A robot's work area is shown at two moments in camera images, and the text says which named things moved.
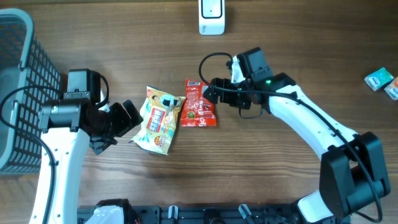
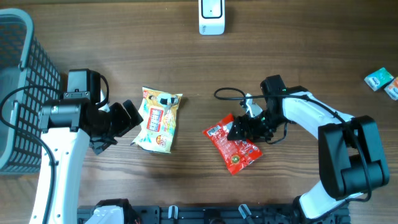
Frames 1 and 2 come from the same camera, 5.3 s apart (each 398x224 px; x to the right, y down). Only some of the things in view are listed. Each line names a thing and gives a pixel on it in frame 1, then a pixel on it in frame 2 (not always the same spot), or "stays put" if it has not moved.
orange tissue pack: (392, 89) stays put
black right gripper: (226, 83) to (239, 122)
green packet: (379, 79) stays put
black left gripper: (124, 122) stays put
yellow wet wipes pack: (159, 114) stays put
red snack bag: (198, 110) to (236, 154)
